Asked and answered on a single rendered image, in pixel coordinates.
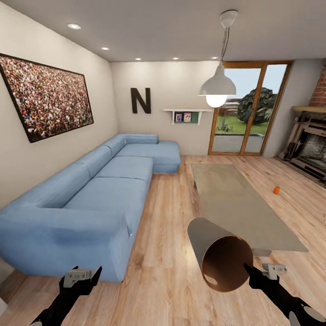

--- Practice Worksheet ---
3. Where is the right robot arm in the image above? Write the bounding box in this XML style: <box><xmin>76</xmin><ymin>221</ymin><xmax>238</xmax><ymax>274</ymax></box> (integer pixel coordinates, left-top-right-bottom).
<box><xmin>244</xmin><ymin>263</ymin><xmax>326</xmax><ymax>326</ymax></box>

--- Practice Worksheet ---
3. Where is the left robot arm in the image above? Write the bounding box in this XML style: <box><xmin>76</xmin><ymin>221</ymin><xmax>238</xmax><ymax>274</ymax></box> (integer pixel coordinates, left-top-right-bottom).
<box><xmin>29</xmin><ymin>266</ymin><xmax>102</xmax><ymax>326</ymax></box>

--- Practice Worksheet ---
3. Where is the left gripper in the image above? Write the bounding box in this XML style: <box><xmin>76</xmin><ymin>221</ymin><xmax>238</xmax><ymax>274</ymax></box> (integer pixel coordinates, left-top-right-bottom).
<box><xmin>55</xmin><ymin>266</ymin><xmax>102</xmax><ymax>312</ymax></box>

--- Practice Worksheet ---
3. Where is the trash can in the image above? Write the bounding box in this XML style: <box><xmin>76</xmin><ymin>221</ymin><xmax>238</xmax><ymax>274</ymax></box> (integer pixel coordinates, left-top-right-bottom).
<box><xmin>187</xmin><ymin>217</ymin><xmax>254</xmax><ymax>292</ymax></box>

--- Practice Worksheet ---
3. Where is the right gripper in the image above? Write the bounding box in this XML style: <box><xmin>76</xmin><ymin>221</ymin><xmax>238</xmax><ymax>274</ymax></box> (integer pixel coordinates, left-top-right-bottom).
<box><xmin>244</xmin><ymin>263</ymin><xmax>286</xmax><ymax>304</ymax></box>

